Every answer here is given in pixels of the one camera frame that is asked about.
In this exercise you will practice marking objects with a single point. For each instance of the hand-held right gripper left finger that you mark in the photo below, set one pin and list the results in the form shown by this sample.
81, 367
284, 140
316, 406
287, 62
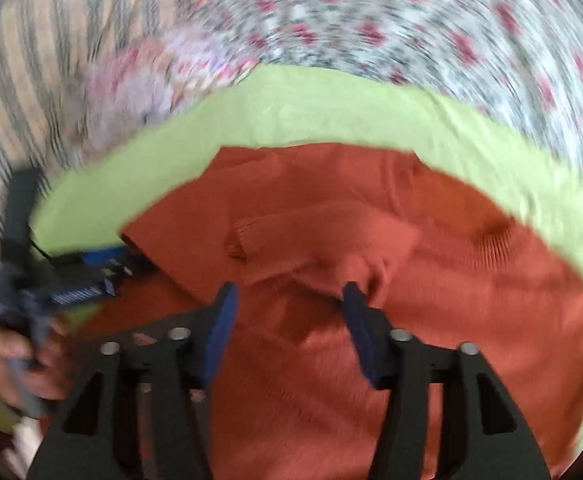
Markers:
220, 330

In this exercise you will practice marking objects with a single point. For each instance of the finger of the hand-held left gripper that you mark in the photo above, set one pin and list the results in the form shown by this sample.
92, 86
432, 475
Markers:
131, 270
103, 255

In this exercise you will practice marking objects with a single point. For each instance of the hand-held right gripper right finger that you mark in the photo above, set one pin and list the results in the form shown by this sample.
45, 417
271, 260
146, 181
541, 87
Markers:
360, 330

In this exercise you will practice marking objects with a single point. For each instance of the rust red knit sweater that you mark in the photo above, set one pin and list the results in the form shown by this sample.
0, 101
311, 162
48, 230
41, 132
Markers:
311, 240

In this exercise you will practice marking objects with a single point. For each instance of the person's left hand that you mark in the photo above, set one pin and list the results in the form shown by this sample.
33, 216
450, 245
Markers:
46, 370

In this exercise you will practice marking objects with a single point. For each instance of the purple pink floral pillow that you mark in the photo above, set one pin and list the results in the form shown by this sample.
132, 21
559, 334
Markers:
141, 85

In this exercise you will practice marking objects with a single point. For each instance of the beige plaid blanket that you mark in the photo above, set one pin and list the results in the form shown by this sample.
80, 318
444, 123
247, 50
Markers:
26, 85

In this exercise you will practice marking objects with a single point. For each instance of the light green bed sheet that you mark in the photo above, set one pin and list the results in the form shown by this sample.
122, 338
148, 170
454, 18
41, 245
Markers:
321, 110

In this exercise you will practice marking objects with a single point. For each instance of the white red floral duvet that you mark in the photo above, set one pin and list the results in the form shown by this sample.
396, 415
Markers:
396, 15

